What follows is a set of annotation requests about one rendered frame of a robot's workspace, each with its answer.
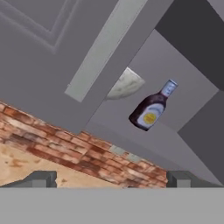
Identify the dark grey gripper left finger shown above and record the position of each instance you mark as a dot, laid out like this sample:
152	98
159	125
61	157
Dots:
40	178

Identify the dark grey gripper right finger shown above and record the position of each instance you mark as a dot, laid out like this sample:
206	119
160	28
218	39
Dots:
180	178

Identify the dark condiment bottle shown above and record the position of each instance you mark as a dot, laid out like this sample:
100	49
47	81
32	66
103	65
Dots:
151	109

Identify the grey open cabinet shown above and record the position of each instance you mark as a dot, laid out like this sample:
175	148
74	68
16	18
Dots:
175	96

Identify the white bowl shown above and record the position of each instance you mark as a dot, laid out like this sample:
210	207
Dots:
126	85

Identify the grey cabinet door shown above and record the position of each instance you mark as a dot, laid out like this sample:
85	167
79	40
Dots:
49	58

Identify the grey wall socket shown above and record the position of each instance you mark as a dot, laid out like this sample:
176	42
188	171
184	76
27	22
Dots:
117	150

